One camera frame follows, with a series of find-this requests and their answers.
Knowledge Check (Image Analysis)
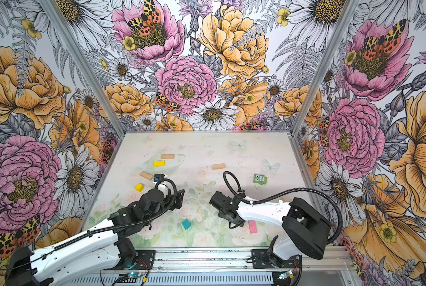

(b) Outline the natural wood block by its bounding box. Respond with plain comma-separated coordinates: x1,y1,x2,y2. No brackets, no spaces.
140,171,153,181
211,163,226,170
161,154,175,160

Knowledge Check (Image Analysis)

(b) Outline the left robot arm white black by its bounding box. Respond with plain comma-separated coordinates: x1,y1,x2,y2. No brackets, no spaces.
5,178,185,286

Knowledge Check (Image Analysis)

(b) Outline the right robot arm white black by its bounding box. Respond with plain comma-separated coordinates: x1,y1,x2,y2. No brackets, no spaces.
209,191,332,268

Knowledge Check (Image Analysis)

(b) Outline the small yellow cube block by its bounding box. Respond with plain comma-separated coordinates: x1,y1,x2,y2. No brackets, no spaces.
134,184,145,193

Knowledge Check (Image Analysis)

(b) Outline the pink block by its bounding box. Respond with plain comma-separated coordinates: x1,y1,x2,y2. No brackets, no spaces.
248,220,258,234

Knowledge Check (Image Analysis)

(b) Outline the teal cube block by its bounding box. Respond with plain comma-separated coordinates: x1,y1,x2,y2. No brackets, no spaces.
182,219,192,230

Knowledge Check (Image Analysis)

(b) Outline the yellow long block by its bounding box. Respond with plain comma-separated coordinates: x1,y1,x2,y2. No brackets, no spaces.
153,160,165,167

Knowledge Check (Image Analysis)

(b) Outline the green owl number block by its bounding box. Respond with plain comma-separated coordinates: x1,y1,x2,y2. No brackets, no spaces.
253,174,268,185

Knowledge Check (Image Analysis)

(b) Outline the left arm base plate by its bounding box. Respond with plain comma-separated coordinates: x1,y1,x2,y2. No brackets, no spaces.
105,250,156,271

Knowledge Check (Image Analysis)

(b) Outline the aluminium front rail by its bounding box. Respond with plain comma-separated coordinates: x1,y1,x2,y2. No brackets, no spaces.
48,245,355,274

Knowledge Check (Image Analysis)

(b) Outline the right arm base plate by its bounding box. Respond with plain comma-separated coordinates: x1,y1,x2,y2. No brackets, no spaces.
246,249,302,269

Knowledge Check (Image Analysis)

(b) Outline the white vented cable duct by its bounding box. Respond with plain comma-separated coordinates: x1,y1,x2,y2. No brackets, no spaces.
66,272,274,286

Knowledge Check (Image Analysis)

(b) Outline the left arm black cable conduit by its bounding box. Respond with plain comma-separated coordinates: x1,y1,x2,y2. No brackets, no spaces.
30,178,178,258

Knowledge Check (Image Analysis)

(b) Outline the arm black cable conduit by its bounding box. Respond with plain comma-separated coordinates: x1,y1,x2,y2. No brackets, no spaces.
30,178,178,258
223,170,344,245

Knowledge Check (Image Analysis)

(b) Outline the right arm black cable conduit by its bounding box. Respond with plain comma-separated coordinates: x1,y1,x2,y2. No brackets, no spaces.
223,170,344,245

